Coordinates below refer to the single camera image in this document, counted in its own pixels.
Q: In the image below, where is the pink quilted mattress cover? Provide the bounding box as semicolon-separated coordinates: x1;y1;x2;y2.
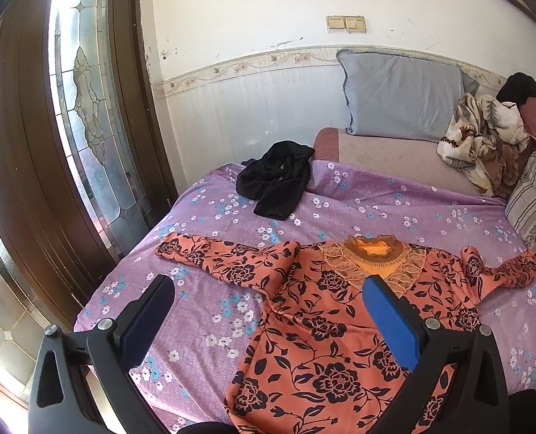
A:
314;127;505;206

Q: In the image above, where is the grey pillow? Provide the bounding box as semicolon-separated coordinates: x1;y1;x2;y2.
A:
337;49;479;143

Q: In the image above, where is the brown wooden glass door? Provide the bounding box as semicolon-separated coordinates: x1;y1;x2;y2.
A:
0;0;178;324

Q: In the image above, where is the brown cream floral blanket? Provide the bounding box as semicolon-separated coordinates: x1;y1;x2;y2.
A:
436;93;531;199

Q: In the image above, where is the orange black floral blouse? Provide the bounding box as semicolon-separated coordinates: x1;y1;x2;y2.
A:
157;233;536;433

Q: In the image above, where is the black garment on headboard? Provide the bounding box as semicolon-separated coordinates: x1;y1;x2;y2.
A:
497;73;536;106

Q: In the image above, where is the purple floral bed sheet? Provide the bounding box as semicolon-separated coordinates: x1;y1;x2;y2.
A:
75;162;536;433

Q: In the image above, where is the black crumpled garment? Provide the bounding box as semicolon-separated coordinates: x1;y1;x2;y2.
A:
236;140;315;221

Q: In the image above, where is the beige wall light switch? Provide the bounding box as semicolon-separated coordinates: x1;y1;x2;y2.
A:
326;16;367;33

